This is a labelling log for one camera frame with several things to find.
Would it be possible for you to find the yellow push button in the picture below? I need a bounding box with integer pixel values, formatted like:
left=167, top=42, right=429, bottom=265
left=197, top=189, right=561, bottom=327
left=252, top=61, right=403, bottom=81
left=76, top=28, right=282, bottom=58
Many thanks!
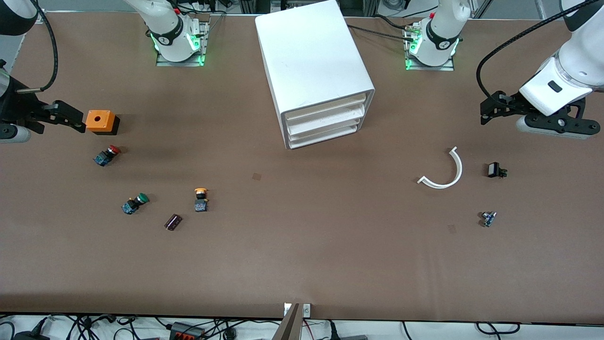
left=193, top=187, right=210, bottom=213

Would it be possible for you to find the white plastic drawer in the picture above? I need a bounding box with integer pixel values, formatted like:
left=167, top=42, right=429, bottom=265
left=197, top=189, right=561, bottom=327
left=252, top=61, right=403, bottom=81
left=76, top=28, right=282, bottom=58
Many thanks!
left=286, top=105, right=367, bottom=137
left=288, top=118, right=365, bottom=148
left=283, top=93, right=367, bottom=125

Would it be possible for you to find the red push button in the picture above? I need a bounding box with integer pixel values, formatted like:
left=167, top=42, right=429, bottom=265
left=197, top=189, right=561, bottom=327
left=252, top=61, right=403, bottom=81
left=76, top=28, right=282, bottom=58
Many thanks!
left=92, top=144, right=122, bottom=167

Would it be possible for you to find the green push button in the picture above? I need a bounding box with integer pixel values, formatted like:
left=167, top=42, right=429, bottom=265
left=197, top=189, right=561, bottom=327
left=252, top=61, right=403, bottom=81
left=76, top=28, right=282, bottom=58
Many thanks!
left=121, top=192, right=150, bottom=216

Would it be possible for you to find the white drawer cabinet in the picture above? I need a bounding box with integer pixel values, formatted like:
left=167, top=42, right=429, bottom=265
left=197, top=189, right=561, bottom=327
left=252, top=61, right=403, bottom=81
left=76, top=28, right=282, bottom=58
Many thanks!
left=255, top=0, right=376, bottom=151

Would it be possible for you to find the orange box with hole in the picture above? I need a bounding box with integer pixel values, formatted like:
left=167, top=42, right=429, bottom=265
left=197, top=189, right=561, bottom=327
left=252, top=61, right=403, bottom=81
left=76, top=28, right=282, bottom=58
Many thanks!
left=85, top=110, right=121, bottom=136

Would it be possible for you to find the black power strip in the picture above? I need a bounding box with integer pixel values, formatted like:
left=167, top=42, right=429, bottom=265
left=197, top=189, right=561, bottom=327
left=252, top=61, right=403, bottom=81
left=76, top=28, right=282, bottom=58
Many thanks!
left=168, top=321, right=207, bottom=340

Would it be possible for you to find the brown slanted board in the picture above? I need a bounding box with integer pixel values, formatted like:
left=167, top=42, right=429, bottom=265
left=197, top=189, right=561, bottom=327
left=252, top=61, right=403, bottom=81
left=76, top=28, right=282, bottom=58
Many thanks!
left=272, top=303, right=301, bottom=340

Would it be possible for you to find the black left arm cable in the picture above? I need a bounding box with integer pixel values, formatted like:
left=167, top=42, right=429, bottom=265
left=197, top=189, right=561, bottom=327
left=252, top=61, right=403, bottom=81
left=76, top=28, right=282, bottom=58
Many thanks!
left=475, top=0, right=604, bottom=102

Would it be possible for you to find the white curved bracket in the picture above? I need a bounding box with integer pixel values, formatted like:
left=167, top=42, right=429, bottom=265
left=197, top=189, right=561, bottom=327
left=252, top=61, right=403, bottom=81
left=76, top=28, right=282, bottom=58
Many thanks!
left=417, top=146, right=463, bottom=190

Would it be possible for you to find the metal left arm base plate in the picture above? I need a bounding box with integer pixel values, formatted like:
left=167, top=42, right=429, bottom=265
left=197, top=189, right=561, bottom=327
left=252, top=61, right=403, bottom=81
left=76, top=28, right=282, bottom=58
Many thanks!
left=404, top=25, right=455, bottom=72

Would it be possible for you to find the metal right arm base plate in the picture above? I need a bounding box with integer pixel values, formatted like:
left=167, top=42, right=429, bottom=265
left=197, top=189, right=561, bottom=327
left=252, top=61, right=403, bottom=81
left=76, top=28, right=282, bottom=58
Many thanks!
left=155, top=21, right=210, bottom=67

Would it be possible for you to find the black table cable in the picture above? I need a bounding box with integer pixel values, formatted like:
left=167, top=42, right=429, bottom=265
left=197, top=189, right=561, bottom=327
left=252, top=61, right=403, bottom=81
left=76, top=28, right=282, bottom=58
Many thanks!
left=347, top=24, right=412, bottom=41

